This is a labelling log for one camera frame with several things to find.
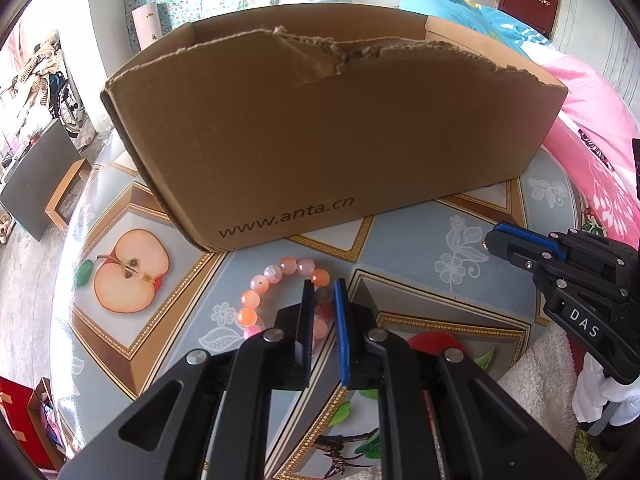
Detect grey cabinet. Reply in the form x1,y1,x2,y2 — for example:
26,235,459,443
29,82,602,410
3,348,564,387
0,119,83,241

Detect white fluffy cloth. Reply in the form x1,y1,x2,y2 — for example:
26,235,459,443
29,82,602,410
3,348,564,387
492,327,606,480

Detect red gift bag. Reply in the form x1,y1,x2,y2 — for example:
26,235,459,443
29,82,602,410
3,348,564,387
0,377,41,471

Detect wheelchair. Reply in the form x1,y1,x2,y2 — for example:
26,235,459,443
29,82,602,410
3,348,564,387
47,70,86,136

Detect torn brown cardboard box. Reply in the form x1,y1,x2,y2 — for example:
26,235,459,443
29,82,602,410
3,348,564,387
100,1,570,253

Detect person's right hand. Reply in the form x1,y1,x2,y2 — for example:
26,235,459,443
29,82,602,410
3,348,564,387
571,355,633,426

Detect orange pink bead bracelet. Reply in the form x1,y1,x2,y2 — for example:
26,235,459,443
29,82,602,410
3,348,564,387
237,256,335,343

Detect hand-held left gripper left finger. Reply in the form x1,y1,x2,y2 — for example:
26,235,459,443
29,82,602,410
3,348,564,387
57,279,317,480

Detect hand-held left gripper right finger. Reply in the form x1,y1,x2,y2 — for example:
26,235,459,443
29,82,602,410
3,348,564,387
334,279,586,480

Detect pink floral blanket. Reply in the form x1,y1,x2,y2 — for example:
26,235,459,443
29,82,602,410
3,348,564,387
540,47,640,251

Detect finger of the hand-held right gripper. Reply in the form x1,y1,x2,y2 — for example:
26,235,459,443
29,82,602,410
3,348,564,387
481,232,626,306
487,221,640,266

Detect white paper roll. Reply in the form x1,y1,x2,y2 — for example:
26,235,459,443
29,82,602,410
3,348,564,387
131,2,163,53

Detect wooden stool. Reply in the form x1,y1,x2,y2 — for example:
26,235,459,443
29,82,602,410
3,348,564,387
45,158,91,231

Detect blue patterned blanket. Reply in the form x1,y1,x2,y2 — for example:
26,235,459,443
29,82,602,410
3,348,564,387
398,0,551,58

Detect brown paper bag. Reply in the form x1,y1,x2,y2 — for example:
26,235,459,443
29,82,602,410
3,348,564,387
27,377,68,471

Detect pile of clothes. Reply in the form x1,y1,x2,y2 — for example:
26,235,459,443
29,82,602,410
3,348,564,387
10,40,61,96

